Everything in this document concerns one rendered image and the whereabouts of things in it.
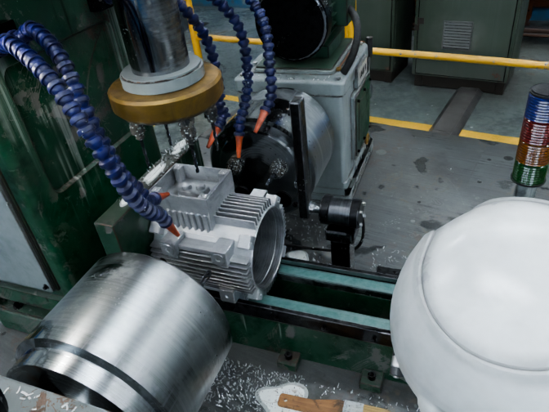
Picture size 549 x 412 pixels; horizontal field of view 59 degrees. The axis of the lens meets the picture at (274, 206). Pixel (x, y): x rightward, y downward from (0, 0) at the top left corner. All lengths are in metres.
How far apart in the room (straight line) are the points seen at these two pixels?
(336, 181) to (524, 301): 1.13
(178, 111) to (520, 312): 0.61
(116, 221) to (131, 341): 0.26
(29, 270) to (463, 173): 1.14
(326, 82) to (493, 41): 2.79
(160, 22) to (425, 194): 0.91
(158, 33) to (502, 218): 0.61
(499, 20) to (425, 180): 2.49
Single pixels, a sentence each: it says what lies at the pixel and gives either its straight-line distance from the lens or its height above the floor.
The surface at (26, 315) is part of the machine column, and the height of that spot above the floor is 0.88.
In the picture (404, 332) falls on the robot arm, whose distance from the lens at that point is 0.22.
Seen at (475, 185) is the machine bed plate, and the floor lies 0.80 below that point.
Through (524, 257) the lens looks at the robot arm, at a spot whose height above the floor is 1.47.
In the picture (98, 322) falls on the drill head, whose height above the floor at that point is 1.16.
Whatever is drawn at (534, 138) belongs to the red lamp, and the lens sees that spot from 1.02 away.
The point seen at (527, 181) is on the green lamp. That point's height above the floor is 1.04.
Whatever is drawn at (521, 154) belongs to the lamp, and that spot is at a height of 1.09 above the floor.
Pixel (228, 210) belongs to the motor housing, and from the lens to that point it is 0.86.
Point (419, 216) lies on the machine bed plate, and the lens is 1.33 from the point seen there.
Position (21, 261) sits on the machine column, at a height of 1.05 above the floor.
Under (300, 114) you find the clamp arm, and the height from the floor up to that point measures 1.23.
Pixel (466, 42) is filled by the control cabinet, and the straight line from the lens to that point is 3.93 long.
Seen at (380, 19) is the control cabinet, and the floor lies 0.51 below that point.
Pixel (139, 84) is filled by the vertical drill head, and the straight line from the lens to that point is 0.76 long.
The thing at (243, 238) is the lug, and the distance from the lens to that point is 0.82.
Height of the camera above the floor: 1.60
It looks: 35 degrees down
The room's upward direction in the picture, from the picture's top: 7 degrees counter-clockwise
